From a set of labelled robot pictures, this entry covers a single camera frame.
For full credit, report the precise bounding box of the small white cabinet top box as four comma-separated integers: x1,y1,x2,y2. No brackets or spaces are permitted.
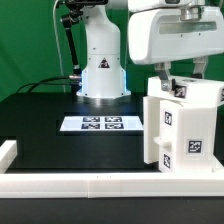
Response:
148,76,224,107

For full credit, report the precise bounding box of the white cabinet body box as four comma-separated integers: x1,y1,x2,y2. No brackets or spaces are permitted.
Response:
170,103,217,174

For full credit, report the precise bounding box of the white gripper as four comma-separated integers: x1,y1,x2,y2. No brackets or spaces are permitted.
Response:
128,7,224,91

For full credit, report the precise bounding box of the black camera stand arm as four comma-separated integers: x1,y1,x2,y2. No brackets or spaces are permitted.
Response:
61,0,108,75

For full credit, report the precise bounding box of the white marker sheet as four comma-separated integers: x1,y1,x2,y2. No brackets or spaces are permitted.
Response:
60,116,143,132

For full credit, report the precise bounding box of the black cable bundle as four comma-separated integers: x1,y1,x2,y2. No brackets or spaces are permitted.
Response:
15,75,82,94

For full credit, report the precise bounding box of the white U-shaped fence frame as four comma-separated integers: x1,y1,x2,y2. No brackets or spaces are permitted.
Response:
0,140,224,198

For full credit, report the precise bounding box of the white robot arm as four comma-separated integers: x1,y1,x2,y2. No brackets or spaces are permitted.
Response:
78,0,224,101

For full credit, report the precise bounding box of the white hanging cable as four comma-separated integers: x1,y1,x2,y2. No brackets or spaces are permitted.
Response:
52,0,67,94

